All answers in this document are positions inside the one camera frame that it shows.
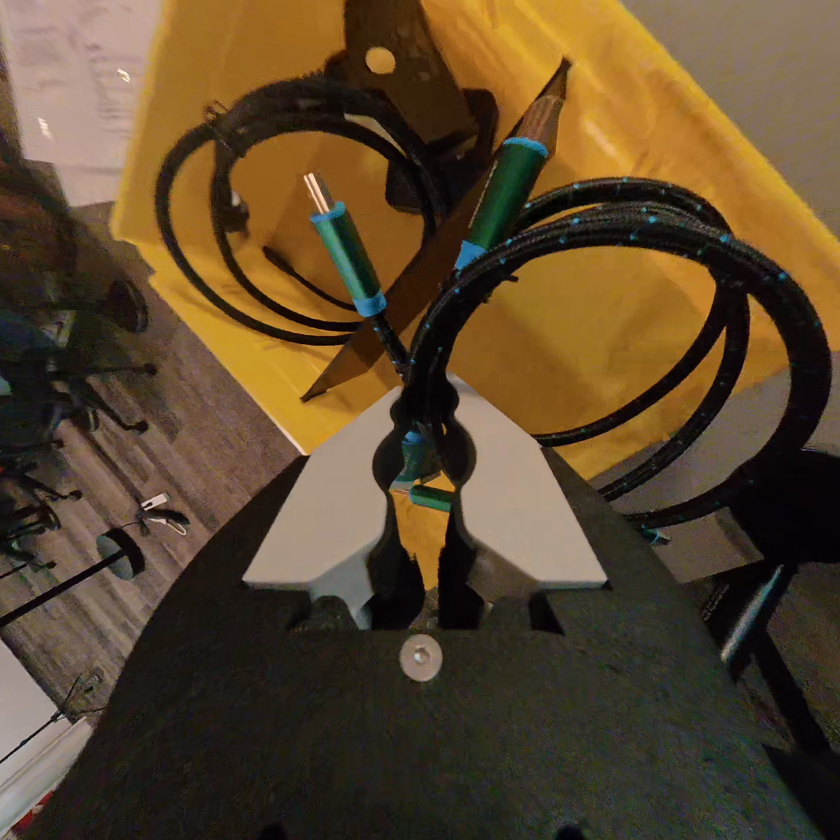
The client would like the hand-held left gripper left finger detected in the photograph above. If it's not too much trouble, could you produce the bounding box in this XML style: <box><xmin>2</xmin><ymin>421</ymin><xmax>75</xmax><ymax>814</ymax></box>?
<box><xmin>241</xmin><ymin>386</ymin><xmax>426</xmax><ymax>630</ymax></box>

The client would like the black office chair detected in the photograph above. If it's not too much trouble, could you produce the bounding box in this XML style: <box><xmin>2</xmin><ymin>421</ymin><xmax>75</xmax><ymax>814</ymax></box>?
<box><xmin>0</xmin><ymin>279</ymin><xmax>158</xmax><ymax>460</ymax></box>

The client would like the yellow plastic bin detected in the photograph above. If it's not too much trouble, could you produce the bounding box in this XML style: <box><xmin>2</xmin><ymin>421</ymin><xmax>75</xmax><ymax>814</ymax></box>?
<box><xmin>110</xmin><ymin>0</ymin><xmax>840</xmax><ymax>592</ymax></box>

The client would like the black hdmi switch with button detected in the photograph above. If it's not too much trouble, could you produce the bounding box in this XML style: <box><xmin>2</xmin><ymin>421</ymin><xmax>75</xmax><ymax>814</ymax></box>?
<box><xmin>386</xmin><ymin>88</ymin><xmax>501</xmax><ymax>212</ymax></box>

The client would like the black bin divider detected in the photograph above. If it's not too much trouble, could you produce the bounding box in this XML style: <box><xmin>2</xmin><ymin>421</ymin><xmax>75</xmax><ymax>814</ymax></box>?
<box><xmin>301</xmin><ymin>0</ymin><xmax>573</xmax><ymax>403</ymax></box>

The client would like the black disc pole stand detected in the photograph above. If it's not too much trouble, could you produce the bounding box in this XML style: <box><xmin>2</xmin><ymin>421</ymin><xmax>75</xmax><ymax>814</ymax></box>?
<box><xmin>0</xmin><ymin>528</ymin><xmax>147</xmax><ymax>627</ymax></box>

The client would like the black smooth cable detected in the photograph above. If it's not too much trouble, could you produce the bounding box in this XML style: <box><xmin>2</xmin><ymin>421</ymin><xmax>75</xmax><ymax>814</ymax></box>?
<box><xmin>155</xmin><ymin>79</ymin><xmax>447</xmax><ymax>347</ymax></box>

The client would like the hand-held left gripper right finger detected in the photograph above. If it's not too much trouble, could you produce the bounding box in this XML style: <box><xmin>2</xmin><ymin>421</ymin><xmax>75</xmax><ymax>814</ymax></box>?
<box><xmin>436</xmin><ymin>373</ymin><xmax>610</xmax><ymax>630</ymax></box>

